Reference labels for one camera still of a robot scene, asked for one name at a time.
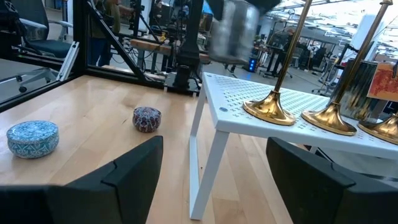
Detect silver aluminium extrusion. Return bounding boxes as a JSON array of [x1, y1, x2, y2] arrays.
[[55, 41, 80, 82]]

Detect white perforated metal riser shelf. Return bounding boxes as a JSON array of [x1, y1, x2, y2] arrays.
[[188, 72, 398, 221]]

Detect wooden workbench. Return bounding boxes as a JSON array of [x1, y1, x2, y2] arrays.
[[130, 39, 212, 63]]

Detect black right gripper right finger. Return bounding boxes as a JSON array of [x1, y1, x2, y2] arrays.
[[266, 137, 398, 224]]

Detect dark office chair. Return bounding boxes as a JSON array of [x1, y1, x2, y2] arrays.
[[0, 0, 74, 94]]

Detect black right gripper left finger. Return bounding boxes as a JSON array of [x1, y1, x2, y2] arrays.
[[0, 135, 164, 224]]

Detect dark red patterned round tin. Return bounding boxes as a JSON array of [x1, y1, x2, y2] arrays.
[[132, 106, 162, 134]]

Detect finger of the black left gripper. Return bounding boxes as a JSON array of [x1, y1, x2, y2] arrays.
[[245, 0, 282, 15], [206, 0, 225, 21]]

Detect person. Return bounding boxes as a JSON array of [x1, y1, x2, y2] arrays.
[[285, 27, 298, 43], [88, 0, 134, 68]]

